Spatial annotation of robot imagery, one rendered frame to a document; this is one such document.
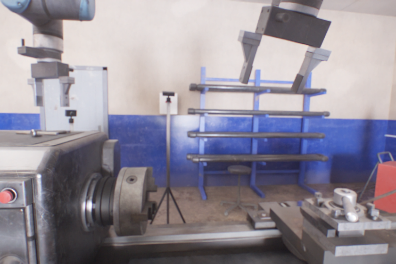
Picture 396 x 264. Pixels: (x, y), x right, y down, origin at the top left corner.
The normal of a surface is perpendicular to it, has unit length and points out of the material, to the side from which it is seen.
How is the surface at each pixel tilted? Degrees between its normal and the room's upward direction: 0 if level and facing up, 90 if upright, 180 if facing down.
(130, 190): 51
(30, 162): 45
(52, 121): 90
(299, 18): 113
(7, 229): 90
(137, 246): 90
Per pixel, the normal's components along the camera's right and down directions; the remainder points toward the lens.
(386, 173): -0.90, 0.03
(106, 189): 0.09, -0.71
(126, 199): 0.11, -0.33
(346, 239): 0.02, -0.99
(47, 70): -0.32, 0.09
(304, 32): 0.11, 0.49
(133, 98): 0.11, 0.11
